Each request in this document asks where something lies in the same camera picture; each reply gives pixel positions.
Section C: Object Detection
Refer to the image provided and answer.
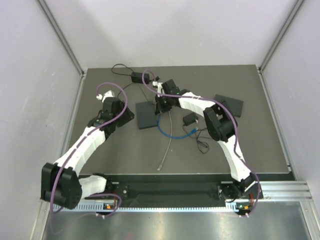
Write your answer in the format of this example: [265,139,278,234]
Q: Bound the black adapter cord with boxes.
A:
[181,123,211,155]
[111,63,161,105]

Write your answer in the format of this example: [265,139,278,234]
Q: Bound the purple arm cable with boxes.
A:
[141,70,262,218]
[49,81,129,218]

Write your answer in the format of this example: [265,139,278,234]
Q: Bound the aluminium right corner post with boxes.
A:
[258,0,307,72]

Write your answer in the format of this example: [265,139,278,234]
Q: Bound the black power adapter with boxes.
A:
[182,112,199,126]
[130,71,151,84]

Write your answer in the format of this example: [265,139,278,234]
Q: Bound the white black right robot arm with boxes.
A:
[152,79,261,198]

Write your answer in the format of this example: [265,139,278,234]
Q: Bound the black network switch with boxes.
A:
[213,94,244,118]
[135,101,158,130]

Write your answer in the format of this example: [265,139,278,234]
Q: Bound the aluminium frame rail front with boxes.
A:
[38,180,315,203]

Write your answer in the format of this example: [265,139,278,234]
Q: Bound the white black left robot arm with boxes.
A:
[40,96,135,210]

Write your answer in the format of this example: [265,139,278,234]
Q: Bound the grey slotted cable duct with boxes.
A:
[74,201,251,213]

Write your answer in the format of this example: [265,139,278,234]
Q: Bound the aluminium left corner post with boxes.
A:
[34,0,87,76]

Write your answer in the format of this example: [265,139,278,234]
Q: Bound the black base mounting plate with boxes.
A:
[98,182,249,200]

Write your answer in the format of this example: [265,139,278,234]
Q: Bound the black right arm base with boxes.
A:
[217,183,263,202]

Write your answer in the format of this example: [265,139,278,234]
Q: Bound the blue ethernet cable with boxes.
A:
[156,113,200,140]

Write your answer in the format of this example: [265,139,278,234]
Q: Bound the grey ethernet cable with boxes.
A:
[156,112,174,172]

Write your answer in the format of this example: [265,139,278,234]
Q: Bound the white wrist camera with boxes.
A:
[96,90,115,103]
[152,80,164,94]

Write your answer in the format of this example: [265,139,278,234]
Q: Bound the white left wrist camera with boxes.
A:
[96,90,115,103]

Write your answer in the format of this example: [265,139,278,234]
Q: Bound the aluminium corner post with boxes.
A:
[258,0,307,72]
[34,0,87,76]

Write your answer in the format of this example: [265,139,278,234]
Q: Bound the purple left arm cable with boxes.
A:
[49,81,129,218]

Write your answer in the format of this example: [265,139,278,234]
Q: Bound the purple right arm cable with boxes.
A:
[141,70,262,218]

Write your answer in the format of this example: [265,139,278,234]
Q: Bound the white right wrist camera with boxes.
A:
[152,80,164,94]

